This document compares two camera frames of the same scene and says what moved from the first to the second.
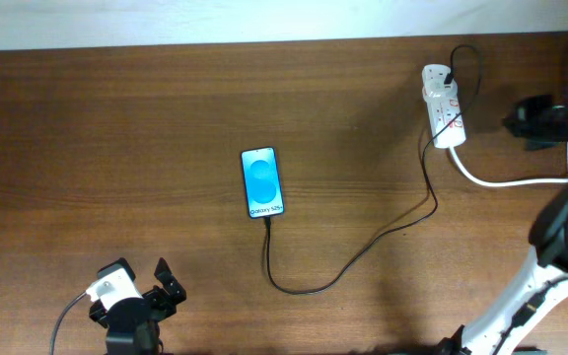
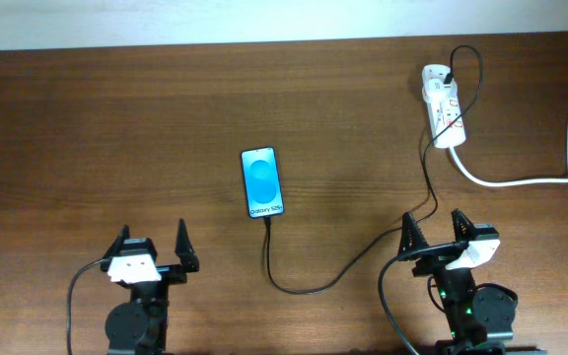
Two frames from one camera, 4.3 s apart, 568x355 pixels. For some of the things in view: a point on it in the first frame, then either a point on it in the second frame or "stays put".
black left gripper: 163,305 to 175,273
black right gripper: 513,119 to 433,260
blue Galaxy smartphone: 262,182 stays put
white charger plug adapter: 435,90 stays put
